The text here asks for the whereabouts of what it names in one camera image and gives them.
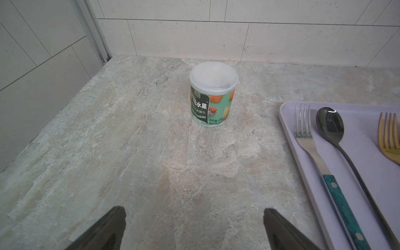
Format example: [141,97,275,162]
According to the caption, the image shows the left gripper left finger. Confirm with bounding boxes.
[66,206,126,250]

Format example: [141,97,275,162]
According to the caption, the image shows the gold ornate fork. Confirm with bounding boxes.
[378,113,400,165]

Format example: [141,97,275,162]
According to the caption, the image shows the lilac plastic tray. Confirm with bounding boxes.
[279,102,400,250]

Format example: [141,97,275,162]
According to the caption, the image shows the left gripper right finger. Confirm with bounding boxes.
[263,208,320,250]

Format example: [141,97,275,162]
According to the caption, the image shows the black glossy spoon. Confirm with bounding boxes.
[316,105,400,250]

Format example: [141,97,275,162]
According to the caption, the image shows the teal handled fork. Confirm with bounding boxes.
[294,104,370,250]

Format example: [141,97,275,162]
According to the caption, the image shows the small white paper cup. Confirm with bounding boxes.
[189,61,239,127]

